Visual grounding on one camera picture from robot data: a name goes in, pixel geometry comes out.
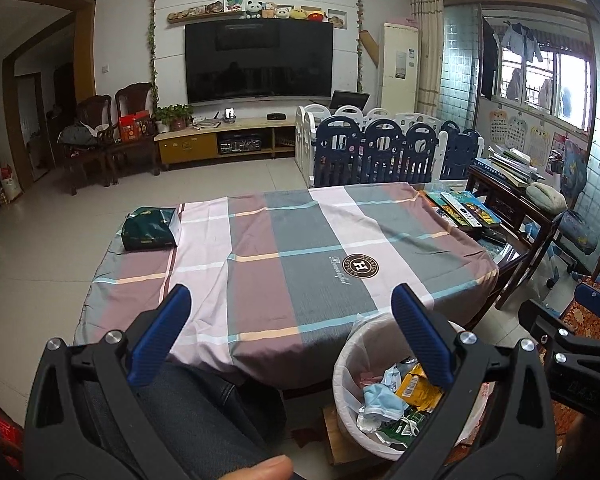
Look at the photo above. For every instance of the dark green tissue pack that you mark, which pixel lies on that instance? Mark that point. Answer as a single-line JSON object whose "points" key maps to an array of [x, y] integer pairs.
{"points": [[147, 232]]}

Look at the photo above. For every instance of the white router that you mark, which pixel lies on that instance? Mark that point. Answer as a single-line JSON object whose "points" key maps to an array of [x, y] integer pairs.
{"points": [[205, 123]]}

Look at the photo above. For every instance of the person's left hand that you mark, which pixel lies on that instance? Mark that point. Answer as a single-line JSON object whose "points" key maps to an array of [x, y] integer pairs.
{"points": [[260, 470]]}

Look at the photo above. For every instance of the dark bag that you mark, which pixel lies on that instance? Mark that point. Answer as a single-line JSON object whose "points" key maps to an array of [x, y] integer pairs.
{"points": [[79, 135]]}

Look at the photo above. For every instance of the person's right leg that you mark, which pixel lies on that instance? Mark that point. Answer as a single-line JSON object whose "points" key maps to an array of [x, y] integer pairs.
{"points": [[215, 410]]}

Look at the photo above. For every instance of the white standing air conditioner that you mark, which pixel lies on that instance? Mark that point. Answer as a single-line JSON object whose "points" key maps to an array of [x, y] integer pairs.
{"points": [[397, 70]]}

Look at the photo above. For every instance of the window with metal grille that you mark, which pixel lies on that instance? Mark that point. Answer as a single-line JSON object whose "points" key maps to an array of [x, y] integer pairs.
{"points": [[575, 85]]}

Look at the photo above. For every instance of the black hanging garment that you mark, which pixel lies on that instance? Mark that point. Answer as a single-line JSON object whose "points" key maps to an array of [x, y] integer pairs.
{"points": [[490, 60]]}

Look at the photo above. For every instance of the white remote control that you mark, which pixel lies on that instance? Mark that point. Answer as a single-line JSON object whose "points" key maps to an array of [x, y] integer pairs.
{"points": [[460, 210]]}

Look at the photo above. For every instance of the dark wooden armchair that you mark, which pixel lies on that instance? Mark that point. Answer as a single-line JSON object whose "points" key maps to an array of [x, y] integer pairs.
{"points": [[135, 97], [92, 107]]}

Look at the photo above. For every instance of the wooden television cabinet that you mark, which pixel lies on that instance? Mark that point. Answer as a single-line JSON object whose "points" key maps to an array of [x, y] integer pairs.
{"points": [[187, 147]]}

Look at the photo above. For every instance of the panda plush toy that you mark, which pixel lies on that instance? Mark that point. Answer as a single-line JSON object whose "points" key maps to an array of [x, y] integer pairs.
{"points": [[253, 10]]}

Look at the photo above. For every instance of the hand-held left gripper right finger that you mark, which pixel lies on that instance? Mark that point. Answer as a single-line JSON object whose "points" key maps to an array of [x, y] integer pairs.
{"points": [[422, 335]]}

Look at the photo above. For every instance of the black amplifier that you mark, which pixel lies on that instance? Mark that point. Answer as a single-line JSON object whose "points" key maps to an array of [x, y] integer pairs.
{"points": [[239, 143]]}

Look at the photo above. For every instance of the small black box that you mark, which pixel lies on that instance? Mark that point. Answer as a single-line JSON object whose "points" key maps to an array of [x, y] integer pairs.
{"points": [[493, 237]]}

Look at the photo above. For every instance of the green snack wrapper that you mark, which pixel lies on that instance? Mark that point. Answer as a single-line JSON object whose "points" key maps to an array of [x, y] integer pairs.
{"points": [[405, 427]]}

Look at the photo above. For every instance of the grey cushion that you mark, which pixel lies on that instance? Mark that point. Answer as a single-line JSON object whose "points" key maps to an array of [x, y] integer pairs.
{"points": [[545, 198]]}

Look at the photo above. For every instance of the black laptop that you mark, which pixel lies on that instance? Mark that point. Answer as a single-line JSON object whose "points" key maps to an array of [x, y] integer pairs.
{"points": [[349, 101]]}

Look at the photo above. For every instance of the wooden wall shelf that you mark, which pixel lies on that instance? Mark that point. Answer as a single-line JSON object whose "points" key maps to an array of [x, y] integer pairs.
{"points": [[190, 16]]}

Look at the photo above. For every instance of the white waste bin with liner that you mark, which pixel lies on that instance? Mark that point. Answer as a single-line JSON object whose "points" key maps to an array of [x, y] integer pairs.
{"points": [[350, 380]]}

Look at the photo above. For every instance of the brown plush toy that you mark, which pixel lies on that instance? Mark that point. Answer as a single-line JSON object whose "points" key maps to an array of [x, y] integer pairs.
{"points": [[268, 12]]}

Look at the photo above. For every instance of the spread of picture books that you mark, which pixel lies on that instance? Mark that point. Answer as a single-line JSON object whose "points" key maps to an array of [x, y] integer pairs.
{"points": [[485, 212]]}

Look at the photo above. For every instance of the red gold sofa cushion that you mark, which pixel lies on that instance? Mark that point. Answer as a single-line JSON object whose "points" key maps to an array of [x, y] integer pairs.
{"points": [[597, 327]]}

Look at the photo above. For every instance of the stack of books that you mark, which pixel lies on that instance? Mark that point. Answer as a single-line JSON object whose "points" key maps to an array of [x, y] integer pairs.
{"points": [[510, 165]]}

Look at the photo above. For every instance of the wooden wall bracket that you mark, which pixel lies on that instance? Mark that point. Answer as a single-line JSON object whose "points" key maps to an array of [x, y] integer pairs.
{"points": [[369, 49]]}

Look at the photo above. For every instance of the dark wooden desk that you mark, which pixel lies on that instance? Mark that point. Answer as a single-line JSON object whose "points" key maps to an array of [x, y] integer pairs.
{"points": [[505, 205]]}

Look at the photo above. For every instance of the pink packet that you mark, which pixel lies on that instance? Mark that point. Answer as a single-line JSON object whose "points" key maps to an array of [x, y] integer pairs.
{"points": [[370, 377]]}

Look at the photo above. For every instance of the yellow plush toy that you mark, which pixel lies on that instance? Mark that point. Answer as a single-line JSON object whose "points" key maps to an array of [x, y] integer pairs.
{"points": [[298, 13]]}

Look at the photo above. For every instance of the blue hanging shirt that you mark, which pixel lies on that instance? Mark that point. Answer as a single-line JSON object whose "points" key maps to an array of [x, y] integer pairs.
{"points": [[521, 40]]}

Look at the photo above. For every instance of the beige curtain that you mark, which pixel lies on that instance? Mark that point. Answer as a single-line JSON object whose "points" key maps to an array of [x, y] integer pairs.
{"points": [[426, 50]]}

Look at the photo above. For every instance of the green ivy garland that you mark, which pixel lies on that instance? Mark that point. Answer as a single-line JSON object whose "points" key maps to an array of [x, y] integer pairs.
{"points": [[154, 40], [358, 30]]}

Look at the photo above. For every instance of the green white picture card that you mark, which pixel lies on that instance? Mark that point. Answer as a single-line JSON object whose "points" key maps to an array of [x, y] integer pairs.
{"points": [[234, 2]]}

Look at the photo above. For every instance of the small white device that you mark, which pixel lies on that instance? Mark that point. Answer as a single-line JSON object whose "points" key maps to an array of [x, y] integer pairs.
{"points": [[229, 116]]}

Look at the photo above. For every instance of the white red sack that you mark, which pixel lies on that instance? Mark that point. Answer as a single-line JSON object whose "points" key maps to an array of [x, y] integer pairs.
{"points": [[11, 185]]}

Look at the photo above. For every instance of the blue child chair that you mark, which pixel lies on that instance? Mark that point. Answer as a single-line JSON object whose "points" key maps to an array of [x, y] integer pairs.
{"points": [[577, 225]]}

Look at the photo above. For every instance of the yellow snack bag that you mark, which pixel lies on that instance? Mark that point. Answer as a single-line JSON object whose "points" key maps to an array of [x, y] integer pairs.
{"points": [[415, 387]]}

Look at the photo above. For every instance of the white picture frame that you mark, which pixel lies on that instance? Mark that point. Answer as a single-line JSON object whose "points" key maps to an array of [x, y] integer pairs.
{"points": [[338, 18]]}

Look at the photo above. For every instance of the white plastic bag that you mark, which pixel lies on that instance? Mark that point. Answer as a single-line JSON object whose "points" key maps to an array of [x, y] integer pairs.
{"points": [[367, 422]]}

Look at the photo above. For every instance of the navy white baby playpen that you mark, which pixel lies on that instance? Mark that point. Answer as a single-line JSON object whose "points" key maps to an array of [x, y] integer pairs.
{"points": [[380, 150]]}

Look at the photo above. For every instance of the blue plastic wrapper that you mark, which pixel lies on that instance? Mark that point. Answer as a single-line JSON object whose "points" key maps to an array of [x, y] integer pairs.
{"points": [[380, 400]]}

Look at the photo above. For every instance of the children's wall chart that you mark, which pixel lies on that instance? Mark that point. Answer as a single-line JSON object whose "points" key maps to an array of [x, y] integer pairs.
{"points": [[540, 145], [517, 134], [499, 125]]}

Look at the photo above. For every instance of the large black television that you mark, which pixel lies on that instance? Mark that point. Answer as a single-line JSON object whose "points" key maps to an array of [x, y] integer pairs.
{"points": [[260, 60]]}

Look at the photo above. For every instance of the red gift box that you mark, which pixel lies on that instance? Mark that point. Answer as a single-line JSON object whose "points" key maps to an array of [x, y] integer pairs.
{"points": [[135, 126]]}

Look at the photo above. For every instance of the red plush toy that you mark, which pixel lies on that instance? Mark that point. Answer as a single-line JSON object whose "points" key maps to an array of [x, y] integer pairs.
{"points": [[316, 16]]}

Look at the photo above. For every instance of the small white plush toy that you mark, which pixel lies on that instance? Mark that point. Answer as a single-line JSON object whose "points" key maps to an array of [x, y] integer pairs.
{"points": [[282, 13]]}

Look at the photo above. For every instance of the black set-top box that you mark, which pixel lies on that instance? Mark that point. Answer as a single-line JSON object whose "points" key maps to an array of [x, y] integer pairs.
{"points": [[275, 116]]}

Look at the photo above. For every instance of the dark wooden coffee table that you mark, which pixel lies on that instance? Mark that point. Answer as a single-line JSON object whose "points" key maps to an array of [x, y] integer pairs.
{"points": [[510, 285]]}

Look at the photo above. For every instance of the plaid tablecloth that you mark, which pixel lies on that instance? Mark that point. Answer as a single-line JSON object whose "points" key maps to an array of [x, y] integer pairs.
{"points": [[280, 230]]}

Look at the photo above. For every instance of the green potted plant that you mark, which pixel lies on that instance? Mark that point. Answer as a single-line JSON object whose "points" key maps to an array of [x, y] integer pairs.
{"points": [[172, 115]]}

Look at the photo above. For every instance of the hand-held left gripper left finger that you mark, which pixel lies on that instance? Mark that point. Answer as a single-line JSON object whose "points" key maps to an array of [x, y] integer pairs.
{"points": [[160, 335]]}

